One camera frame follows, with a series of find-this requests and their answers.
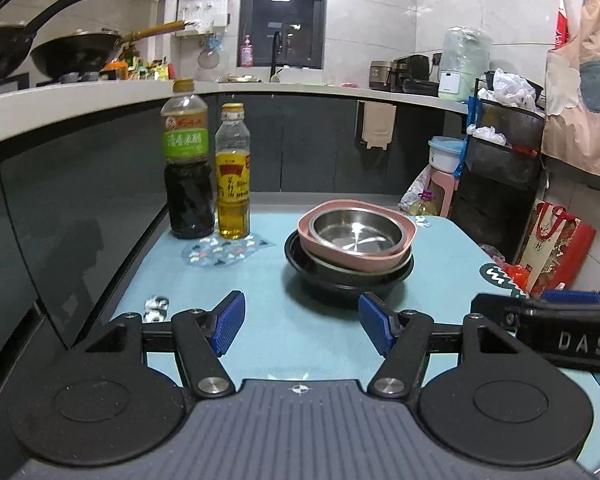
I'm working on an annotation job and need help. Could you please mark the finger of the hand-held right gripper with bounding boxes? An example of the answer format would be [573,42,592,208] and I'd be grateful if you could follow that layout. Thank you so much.
[471,293,536,332]
[537,289,600,306]

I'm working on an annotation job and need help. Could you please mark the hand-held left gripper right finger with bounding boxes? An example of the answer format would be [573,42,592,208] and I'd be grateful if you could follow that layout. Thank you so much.
[358,292,523,400]

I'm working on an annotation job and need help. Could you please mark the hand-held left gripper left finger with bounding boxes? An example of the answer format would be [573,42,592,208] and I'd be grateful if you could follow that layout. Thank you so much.
[80,291,246,400]

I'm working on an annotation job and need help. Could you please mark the black plastic bowl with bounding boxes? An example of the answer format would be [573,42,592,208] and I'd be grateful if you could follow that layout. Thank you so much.
[283,230,415,306]

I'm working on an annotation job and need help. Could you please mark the pink plastic bowl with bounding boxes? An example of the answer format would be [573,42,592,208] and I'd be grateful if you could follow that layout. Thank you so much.
[297,199,417,272]

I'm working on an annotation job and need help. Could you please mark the green round plate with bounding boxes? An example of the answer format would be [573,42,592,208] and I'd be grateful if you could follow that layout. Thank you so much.
[300,242,413,277]

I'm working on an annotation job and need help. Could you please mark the stainless steel bowl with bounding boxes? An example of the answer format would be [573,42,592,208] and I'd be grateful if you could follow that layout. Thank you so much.
[307,206,406,256]

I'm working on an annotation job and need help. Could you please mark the red plastic bag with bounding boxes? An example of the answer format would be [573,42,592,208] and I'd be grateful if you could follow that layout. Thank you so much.
[505,262,531,291]

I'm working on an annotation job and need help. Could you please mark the red gift bag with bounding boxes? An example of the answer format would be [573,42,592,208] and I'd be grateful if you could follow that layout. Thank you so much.
[517,199,597,296]

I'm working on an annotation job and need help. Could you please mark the blue printed tablecloth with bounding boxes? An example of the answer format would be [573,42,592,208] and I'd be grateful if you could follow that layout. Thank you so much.
[107,204,600,461]

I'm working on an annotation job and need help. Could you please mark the yellow cooking oil bottle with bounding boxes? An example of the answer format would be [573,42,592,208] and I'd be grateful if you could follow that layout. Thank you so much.
[215,102,252,240]

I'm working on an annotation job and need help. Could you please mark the black storage cart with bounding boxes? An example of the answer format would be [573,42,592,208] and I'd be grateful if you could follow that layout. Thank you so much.
[450,72,548,263]

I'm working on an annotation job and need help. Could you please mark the large cooking oil jug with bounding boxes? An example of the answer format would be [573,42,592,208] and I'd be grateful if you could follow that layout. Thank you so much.
[417,190,441,217]

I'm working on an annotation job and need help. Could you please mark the dark vinegar bottle green label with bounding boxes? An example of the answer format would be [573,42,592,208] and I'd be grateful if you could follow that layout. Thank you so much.
[160,78,216,240]

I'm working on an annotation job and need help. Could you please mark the pink plastic stool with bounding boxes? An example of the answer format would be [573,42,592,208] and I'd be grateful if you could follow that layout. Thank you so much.
[427,170,461,218]

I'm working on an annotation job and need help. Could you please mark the patterned plastic bag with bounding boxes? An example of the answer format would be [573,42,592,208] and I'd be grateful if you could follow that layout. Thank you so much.
[397,165,431,211]

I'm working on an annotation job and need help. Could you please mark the blue lid plastic container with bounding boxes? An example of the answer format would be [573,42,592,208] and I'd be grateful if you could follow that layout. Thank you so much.
[427,136,466,173]

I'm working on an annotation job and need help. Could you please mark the white plastic bag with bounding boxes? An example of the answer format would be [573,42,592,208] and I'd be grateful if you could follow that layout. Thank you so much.
[467,124,508,147]

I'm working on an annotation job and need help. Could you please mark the beige hanging apron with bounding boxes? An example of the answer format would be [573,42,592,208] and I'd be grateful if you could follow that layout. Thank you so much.
[540,0,600,183]

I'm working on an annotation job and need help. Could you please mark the dark kitchen counter cabinet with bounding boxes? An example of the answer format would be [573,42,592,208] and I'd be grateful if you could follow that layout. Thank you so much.
[0,80,473,386]

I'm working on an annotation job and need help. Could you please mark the beige hanging waste bin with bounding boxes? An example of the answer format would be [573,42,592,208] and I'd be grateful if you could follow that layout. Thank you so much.
[357,100,397,151]

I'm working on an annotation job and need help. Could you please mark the pile of white plastic bags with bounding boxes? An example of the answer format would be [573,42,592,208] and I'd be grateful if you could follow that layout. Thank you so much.
[477,67,543,111]

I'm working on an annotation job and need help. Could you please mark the pale green kitchen appliance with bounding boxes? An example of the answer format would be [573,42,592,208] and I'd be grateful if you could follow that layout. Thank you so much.
[438,27,493,101]

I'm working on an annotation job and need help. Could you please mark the silver rice cooker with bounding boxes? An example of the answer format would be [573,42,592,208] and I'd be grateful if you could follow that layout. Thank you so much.
[370,60,395,92]

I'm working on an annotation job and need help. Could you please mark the black air fryer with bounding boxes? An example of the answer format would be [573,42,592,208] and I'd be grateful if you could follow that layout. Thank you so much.
[392,55,433,93]

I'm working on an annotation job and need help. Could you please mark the row of seasoning bottles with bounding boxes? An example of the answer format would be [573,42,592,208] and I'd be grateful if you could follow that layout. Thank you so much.
[125,55,176,81]

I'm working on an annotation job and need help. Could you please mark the black sink faucet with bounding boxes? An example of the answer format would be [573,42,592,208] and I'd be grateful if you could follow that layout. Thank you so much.
[270,30,284,81]

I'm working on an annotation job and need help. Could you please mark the dark kitchen window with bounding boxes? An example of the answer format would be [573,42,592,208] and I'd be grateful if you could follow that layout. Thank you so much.
[237,0,327,71]

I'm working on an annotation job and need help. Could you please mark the black gas stove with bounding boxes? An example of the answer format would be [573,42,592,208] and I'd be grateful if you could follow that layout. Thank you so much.
[0,71,103,97]

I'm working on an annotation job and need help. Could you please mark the black frying pan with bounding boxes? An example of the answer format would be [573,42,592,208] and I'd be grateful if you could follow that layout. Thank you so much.
[0,0,112,86]

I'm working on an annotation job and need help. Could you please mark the hanging wire strainer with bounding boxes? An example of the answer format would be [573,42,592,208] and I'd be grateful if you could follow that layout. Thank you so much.
[197,35,223,68]

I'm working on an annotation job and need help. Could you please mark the black wok wooden handle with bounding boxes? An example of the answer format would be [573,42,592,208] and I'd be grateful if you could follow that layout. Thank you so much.
[30,20,188,78]

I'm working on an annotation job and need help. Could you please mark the white wall shelf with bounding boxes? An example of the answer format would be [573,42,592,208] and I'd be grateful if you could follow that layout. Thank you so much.
[175,0,231,36]

